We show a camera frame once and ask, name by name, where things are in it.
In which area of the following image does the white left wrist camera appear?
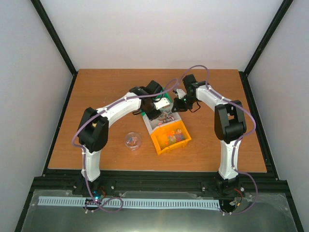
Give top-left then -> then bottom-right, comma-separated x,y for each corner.
154,98 -> 170,110

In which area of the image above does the white translucent plastic bin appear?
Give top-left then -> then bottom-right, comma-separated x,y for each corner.
141,110 -> 181,135

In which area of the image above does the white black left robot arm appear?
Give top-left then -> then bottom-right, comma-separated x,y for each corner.
72,80 -> 163,182

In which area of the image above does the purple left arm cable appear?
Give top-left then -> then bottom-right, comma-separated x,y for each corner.
72,78 -> 179,213

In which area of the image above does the light blue slotted cable duct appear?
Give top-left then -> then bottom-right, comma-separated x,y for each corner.
37,196 -> 220,211

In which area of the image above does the black aluminium frame rail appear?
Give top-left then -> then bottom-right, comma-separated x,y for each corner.
15,169 -> 304,232

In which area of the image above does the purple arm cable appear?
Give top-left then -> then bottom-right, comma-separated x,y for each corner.
72,78 -> 179,213
176,64 -> 258,216

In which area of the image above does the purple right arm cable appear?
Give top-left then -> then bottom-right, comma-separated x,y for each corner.
176,64 -> 258,216

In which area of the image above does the green plastic bin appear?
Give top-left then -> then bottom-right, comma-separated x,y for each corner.
141,87 -> 173,116

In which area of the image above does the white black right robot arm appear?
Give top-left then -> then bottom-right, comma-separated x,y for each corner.
171,74 -> 247,196

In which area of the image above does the orange plastic bin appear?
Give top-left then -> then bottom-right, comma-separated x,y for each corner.
150,120 -> 192,155

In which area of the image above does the clear plastic jar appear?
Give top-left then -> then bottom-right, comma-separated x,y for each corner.
125,132 -> 141,151

